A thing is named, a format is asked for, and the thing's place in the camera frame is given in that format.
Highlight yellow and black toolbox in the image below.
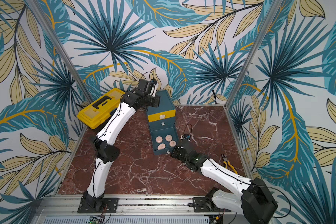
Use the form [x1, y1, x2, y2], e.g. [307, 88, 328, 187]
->
[77, 88, 125, 129]

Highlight yellow handled pliers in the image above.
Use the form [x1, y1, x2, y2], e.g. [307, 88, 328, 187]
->
[221, 154, 238, 174]

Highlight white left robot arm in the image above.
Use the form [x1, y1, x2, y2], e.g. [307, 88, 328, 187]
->
[81, 79, 160, 211]

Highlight aluminium front rail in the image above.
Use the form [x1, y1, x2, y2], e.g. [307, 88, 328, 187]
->
[32, 195, 248, 224]

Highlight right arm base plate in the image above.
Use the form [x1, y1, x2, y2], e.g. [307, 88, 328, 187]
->
[192, 197, 220, 213]

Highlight teal drawer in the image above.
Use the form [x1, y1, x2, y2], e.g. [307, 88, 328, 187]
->
[148, 117, 175, 131]
[150, 127, 179, 155]

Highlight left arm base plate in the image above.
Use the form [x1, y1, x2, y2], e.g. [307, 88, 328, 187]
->
[77, 198, 119, 214]

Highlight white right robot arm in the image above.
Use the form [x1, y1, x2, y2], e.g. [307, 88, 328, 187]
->
[171, 139, 278, 224]

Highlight pink round earphone case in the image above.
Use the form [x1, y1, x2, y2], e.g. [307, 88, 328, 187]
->
[169, 141, 176, 147]
[165, 135, 173, 141]
[155, 136, 163, 143]

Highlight teal bottom drawer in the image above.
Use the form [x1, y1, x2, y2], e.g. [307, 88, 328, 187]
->
[150, 127, 179, 155]

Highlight pink oval earphone case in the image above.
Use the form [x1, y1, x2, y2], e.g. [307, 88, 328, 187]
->
[157, 143, 166, 150]

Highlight yellow top drawer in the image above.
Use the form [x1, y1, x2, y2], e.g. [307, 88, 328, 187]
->
[147, 109, 176, 122]

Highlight teal drawer cabinet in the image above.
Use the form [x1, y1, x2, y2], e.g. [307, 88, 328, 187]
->
[146, 90, 176, 132]

